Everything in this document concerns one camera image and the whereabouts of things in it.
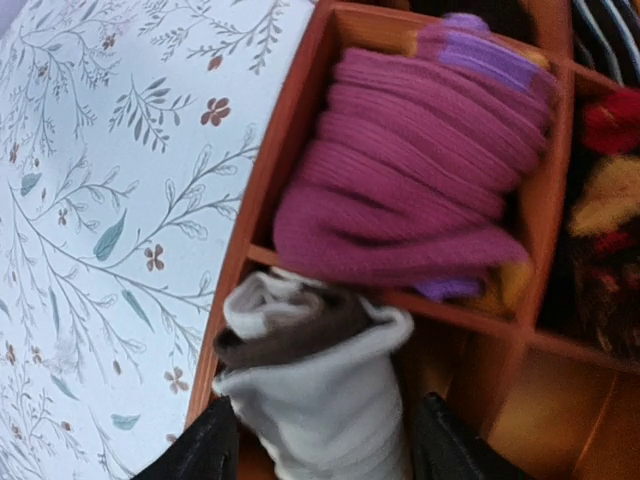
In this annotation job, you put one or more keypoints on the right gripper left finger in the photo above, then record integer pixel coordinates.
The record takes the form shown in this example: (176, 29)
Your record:
(207, 450)

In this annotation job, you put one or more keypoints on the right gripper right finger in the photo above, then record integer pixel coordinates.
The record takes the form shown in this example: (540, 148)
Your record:
(445, 448)

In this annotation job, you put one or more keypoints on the cream and brown sock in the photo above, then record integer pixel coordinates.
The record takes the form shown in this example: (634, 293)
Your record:
(307, 368)

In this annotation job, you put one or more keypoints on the wooden compartment tray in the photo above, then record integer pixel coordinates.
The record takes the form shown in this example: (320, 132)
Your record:
(556, 405)

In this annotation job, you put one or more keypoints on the red and yellow rolled sock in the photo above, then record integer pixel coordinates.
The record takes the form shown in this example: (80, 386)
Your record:
(593, 288)

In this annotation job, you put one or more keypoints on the magenta rolled sock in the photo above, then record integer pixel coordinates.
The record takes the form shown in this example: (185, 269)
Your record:
(404, 180)

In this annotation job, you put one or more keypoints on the floral tablecloth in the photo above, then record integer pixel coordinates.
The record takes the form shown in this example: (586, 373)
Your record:
(129, 130)

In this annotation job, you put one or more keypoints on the black striped rolled sock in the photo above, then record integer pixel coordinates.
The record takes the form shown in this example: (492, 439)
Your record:
(606, 38)

